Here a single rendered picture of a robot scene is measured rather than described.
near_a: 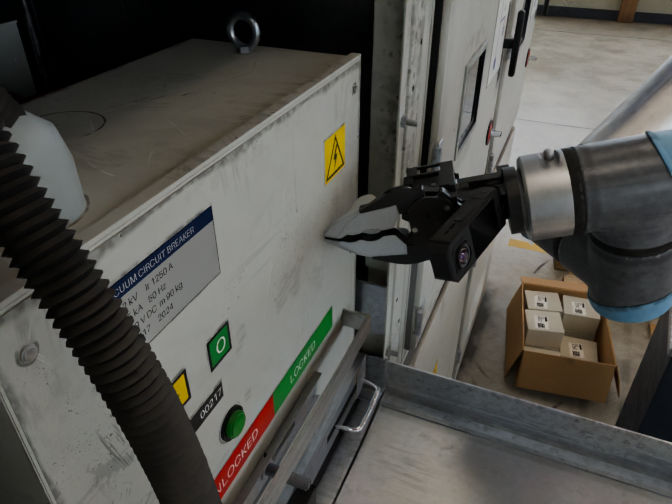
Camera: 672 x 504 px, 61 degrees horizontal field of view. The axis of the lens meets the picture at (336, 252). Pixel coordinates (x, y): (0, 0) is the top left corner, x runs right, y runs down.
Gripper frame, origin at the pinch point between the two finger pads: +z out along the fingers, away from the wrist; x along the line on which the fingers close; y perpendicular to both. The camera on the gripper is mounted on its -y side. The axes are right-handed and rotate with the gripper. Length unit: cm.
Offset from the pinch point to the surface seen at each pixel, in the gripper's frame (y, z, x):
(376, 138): 16.4, -4.5, 4.2
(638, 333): 135, -70, -146
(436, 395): 10.6, -5.1, -37.5
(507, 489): -2.8, -13.9, -42.6
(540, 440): 5.9, -19.6, -43.8
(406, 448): 2.1, -0.3, -38.9
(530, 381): 96, -24, -126
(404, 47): 13.5, -10.5, 15.3
